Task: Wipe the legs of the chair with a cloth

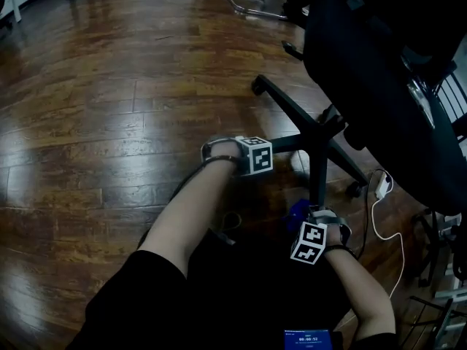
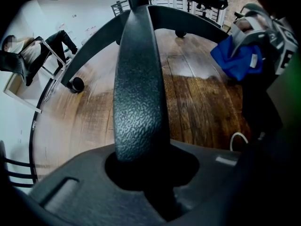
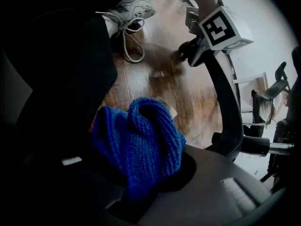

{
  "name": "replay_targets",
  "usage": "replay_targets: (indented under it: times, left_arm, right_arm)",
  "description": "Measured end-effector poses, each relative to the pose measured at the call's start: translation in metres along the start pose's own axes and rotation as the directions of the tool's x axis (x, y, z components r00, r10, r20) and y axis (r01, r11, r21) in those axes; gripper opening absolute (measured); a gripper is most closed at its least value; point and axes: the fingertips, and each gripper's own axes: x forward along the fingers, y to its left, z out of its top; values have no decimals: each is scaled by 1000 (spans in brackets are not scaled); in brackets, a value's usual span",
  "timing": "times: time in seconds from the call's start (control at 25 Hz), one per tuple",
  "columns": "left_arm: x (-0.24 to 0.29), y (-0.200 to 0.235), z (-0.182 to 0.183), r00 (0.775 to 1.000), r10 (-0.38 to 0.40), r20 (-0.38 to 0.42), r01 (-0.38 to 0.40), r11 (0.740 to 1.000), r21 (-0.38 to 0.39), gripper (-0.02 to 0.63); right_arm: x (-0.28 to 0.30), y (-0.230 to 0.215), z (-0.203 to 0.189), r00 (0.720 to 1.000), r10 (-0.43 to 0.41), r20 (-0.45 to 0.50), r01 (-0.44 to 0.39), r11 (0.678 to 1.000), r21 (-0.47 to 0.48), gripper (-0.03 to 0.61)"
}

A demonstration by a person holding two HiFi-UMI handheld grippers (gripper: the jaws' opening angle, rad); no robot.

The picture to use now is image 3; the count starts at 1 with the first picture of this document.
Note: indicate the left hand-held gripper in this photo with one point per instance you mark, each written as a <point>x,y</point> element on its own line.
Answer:
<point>218,29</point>

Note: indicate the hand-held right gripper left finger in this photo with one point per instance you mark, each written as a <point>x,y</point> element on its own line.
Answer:
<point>70,185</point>

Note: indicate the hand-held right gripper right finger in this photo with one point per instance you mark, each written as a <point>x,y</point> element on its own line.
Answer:
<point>223,192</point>

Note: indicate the black office chair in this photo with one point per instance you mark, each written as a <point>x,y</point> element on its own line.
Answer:
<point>228,102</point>

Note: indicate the blue cloth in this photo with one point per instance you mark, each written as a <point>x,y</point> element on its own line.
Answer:
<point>145,145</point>

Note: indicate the white desk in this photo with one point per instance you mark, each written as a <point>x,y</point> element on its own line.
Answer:
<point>249,80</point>

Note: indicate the person's grey shoe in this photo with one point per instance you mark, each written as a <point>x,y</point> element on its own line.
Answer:
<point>136,6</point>

